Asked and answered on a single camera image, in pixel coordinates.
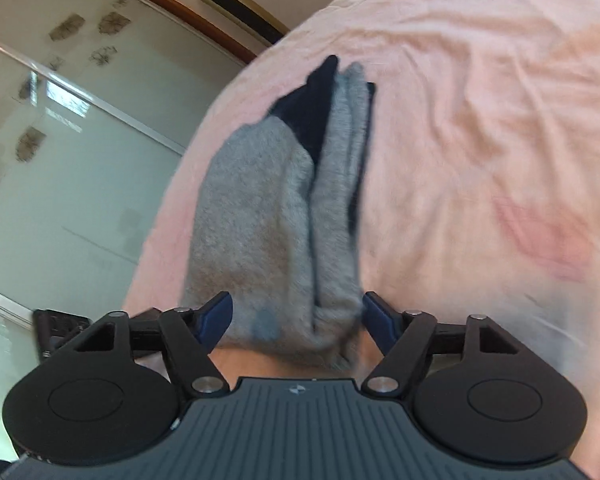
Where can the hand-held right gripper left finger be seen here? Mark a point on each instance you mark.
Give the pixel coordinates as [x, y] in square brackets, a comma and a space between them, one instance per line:
[215, 317]

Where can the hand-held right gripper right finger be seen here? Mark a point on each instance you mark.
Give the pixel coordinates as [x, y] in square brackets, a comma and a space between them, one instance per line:
[380, 316]

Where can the grey and navy sock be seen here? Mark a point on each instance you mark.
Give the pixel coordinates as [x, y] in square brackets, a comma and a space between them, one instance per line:
[337, 200]
[255, 210]

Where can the pink bed sheet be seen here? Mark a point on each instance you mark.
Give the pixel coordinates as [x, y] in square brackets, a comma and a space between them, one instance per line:
[480, 160]

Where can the brown wooden frame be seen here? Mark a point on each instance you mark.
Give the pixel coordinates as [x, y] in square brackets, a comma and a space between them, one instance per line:
[180, 7]

